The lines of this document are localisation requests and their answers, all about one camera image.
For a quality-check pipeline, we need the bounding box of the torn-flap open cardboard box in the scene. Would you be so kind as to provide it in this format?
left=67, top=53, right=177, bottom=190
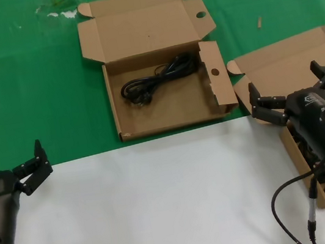
left=72, top=0, right=242, bottom=146

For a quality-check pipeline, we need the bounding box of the clear torn plastic film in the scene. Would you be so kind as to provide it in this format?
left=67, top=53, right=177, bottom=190
left=32, top=0, right=80, bottom=25

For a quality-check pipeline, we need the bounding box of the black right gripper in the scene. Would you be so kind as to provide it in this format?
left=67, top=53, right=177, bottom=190
left=244, top=58, right=325, bottom=174

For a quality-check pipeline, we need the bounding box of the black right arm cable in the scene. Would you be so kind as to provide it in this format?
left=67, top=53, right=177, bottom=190
left=265, top=160, right=325, bottom=244

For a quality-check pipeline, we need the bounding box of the green table cloth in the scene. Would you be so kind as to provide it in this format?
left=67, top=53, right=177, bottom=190
left=0, top=0, right=325, bottom=175

